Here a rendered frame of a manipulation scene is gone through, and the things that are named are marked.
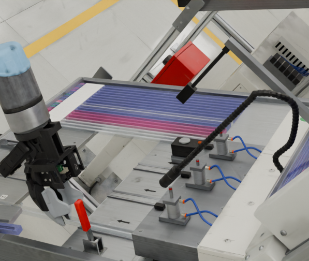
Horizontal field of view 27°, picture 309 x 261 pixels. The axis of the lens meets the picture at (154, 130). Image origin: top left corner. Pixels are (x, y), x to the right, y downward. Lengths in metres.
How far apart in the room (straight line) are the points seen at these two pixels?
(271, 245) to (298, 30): 2.20
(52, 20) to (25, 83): 2.00
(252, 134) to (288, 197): 0.63
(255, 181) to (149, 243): 0.22
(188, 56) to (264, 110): 0.58
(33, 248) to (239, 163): 0.42
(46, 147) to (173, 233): 0.28
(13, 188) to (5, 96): 0.34
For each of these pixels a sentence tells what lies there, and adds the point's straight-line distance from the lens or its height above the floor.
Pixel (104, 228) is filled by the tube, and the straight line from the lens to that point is 1.23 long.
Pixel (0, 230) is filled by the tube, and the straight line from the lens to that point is 1.09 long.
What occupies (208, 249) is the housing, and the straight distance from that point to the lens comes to 1.03.
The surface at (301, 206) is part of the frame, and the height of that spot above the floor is 1.46.
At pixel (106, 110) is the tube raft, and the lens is 1.66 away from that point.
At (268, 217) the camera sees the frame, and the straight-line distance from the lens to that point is 0.90.
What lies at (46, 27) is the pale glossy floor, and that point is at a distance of 3.09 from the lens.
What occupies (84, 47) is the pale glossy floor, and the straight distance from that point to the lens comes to 3.12.
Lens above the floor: 1.97
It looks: 41 degrees down
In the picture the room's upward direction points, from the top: 43 degrees clockwise
